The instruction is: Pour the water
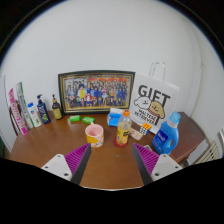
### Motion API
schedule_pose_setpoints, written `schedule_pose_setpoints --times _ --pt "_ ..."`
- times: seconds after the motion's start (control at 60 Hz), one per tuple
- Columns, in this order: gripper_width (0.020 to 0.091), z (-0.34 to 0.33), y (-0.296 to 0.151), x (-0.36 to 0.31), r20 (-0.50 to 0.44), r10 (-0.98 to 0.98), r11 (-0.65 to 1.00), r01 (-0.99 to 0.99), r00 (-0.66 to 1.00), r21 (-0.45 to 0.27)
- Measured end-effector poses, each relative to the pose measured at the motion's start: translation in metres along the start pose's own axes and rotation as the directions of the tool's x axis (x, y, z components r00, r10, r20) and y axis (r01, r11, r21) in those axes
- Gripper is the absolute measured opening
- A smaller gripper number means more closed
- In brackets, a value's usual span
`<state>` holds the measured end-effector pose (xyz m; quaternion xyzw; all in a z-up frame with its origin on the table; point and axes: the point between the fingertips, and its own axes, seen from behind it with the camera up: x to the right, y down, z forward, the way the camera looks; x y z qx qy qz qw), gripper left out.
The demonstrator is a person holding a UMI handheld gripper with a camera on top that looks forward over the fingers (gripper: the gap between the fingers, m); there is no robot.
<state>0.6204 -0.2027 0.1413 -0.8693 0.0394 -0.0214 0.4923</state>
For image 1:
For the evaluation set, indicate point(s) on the brown pump bottle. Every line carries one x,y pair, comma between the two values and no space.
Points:
56,109

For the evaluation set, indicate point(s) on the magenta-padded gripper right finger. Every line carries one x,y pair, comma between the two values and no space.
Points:
150,160

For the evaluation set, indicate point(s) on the pink white toothpaste box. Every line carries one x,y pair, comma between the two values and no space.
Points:
17,113

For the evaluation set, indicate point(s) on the pink patterned mug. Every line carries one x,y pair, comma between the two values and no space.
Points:
94,134

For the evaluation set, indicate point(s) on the framed group photograph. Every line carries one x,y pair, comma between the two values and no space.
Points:
96,91

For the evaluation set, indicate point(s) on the dark blue pump bottle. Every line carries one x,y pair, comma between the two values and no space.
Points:
43,111

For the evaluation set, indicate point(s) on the green white toothpaste box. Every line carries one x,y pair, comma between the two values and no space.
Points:
24,104

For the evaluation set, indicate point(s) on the orange-capped juice bottle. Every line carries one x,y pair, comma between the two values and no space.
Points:
123,130

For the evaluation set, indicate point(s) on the white shampoo bottle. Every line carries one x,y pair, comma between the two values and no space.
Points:
34,115

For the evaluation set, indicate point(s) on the small printed snack packet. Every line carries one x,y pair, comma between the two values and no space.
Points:
136,133

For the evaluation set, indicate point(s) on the blue detergent bottle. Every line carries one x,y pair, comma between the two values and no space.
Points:
166,136

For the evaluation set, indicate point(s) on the blue tissue pack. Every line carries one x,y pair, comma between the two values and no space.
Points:
114,117

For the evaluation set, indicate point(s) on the colourful puzzle cube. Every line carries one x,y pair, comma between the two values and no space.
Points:
145,128

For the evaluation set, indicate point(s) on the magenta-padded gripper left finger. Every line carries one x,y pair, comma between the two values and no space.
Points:
75,159

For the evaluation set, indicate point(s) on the white radiator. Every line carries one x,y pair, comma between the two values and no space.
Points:
209,152

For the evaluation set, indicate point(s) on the white paper gift bag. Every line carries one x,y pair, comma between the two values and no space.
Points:
153,100

